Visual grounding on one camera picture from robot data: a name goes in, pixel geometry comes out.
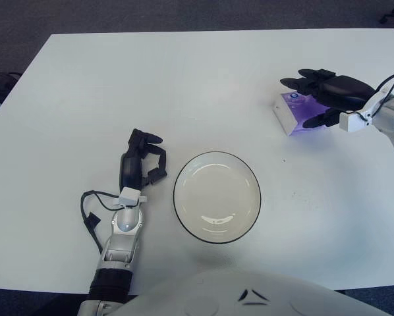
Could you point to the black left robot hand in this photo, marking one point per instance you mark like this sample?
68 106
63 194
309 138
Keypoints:
129 168

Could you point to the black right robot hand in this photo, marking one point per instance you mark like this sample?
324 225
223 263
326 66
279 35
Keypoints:
342 90

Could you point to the purple tissue paper pack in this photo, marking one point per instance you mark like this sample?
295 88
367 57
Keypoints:
286 113

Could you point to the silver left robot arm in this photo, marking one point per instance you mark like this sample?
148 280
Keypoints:
126 227

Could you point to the white plate black rim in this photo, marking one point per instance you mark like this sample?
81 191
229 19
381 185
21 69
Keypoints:
216 197

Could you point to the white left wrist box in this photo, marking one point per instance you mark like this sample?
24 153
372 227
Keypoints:
129 195

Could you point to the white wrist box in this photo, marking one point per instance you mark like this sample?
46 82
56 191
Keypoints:
129 195
348 121

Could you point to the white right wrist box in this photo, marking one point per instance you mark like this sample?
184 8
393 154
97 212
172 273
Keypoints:
348 121

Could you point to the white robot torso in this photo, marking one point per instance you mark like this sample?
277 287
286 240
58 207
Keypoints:
233 296

